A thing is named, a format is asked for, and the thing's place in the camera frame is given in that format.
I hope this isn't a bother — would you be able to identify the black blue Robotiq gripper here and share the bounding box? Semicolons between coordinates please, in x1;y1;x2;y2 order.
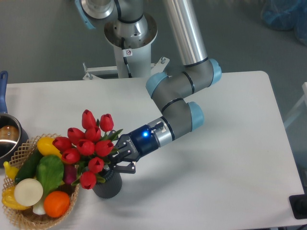
104;125;159;174

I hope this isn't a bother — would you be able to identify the red tulip bouquet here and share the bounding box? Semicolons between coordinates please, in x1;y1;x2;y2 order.
62;110;116;189

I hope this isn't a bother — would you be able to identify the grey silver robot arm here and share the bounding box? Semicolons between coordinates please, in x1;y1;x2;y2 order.
109;0;222;173

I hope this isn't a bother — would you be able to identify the dark grey ribbed vase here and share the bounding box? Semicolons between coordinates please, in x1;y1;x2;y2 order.
93;170;122;199

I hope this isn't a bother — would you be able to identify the purple red radish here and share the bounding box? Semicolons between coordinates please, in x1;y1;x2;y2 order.
63;164;77;184

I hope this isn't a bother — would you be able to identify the green bok choy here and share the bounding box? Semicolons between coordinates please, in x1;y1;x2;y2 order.
33;155;64;215

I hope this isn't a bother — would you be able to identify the yellow squash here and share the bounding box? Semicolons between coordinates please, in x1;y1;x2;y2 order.
37;137;72;164

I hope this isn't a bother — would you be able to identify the orange fruit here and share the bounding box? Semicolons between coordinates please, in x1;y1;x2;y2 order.
44;191;70;218

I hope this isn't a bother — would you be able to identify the dark green cucumber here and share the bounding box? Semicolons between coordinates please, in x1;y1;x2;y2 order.
14;149;43;184

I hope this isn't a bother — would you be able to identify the white onion half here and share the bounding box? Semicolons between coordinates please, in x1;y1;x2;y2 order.
14;178;43;207

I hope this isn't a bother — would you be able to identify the yellow banana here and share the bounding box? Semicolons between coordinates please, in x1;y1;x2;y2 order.
3;161;19;181

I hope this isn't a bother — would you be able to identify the woven wicker basket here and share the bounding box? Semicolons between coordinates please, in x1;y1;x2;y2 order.
2;134;79;230

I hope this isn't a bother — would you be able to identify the yellow bell pepper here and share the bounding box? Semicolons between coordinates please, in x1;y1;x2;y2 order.
2;186;30;210

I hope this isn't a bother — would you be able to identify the black device at table edge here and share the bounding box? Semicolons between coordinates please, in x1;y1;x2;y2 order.
289;194;307;219

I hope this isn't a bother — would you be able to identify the blue plastic bag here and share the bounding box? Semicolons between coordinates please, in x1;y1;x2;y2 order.
260;0;307;45

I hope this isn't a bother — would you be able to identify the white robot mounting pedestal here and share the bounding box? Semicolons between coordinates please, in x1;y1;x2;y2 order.
83;13;170;80

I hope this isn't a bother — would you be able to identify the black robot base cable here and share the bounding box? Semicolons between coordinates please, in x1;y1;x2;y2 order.
121;37;133;78

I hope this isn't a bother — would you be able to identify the blue handled steel saucepan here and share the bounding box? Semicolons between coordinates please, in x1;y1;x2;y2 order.
0;70;28;168

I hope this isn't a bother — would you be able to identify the white frame at right edge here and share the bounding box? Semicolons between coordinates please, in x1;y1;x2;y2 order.
283;82;307;129

